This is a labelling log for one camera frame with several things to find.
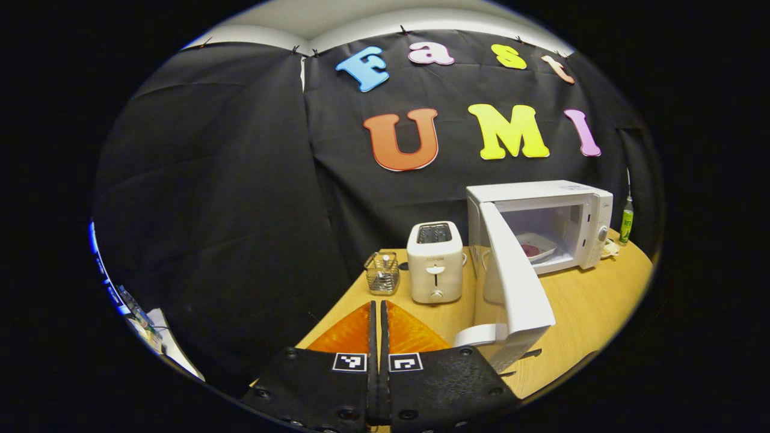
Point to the green drink bottle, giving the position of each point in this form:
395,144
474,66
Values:
626,225

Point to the white divided dish of beans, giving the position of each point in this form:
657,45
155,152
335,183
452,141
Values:
610,248

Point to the white toaster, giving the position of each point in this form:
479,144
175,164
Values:
434,282

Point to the pink ham slice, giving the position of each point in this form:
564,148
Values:
530,250

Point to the white square plate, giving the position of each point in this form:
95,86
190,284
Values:
544,243

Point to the white microwave oven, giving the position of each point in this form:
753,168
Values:
541,192

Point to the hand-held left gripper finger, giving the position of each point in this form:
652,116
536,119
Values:
373,337
384,337

